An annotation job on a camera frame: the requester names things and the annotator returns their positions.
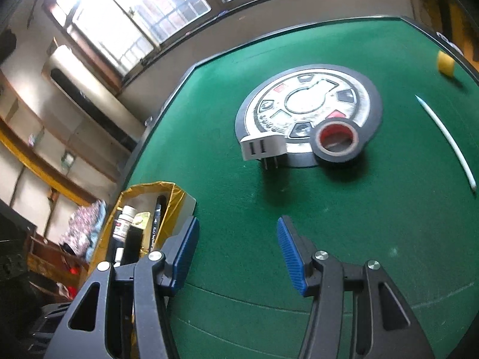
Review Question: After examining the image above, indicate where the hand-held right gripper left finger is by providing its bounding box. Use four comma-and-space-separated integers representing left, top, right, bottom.
44, 216, 200, 359

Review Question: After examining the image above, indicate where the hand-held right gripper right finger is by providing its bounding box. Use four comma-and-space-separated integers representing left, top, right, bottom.
277, 216, 435, 359

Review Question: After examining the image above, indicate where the white wall charger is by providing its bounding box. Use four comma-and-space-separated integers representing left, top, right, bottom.
239, 135, 289, 171

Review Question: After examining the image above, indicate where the black marker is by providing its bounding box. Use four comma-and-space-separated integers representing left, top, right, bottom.
147, 194, 167, 255

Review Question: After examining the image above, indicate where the white pill bottle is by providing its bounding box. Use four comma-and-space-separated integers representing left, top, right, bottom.
112, 204, 137, 243

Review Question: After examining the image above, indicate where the floral patterned cloth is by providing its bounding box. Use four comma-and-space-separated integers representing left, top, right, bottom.
59, 200, 107, 263

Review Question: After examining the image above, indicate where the black tape roll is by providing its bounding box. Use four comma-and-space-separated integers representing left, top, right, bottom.
312, 117, 365, 168

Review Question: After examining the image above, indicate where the wooden crate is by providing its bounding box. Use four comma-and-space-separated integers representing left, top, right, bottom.
24, 232, 91, 300

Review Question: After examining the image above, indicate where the white wooden cabinet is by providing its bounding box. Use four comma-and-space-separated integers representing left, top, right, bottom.
0, 69, 124, 210

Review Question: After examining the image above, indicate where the round table control panel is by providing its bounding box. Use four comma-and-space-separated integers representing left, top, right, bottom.
234, 63, 383, 168

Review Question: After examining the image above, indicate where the white pen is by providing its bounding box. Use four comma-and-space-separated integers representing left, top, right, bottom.
414, 94, 479, 195

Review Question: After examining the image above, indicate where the white air conditioner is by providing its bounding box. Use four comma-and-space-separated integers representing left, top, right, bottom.
42, 44, 140, 152

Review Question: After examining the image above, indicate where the window with metal grille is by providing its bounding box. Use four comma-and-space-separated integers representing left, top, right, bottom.
43, 0, 378, 86

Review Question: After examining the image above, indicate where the yellow plastic cap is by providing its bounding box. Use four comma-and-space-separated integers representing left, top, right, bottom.
436, 50, 456, 76

